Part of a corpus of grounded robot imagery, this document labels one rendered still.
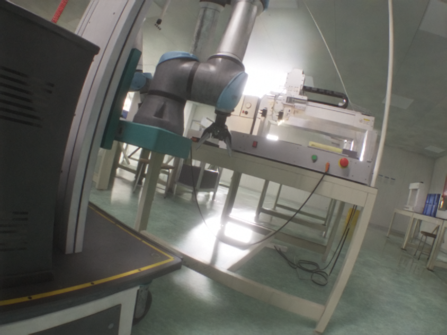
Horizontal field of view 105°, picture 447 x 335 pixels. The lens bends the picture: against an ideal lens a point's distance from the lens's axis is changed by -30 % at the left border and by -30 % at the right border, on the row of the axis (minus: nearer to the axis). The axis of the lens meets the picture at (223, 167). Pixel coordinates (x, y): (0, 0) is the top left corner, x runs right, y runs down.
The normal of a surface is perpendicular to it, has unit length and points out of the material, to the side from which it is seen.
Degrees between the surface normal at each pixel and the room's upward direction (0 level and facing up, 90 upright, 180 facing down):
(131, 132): 90
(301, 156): 90
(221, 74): 80
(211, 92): 125
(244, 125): 90
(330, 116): 90
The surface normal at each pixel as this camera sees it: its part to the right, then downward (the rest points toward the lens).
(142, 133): -0.43, -0.11
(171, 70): -0.04, 0.00
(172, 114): 0.67, -0.12
